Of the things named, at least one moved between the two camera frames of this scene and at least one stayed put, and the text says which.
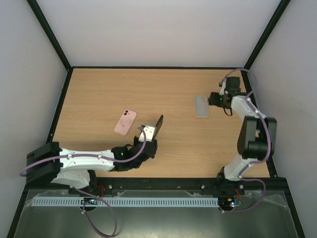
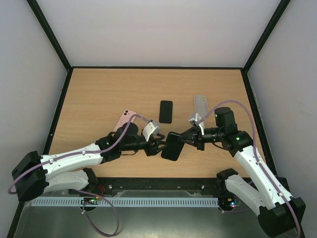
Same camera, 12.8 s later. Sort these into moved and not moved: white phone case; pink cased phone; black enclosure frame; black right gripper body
Moved: black right gripper body
Not moved: black enclosure frame; pink cased phone; white phone case
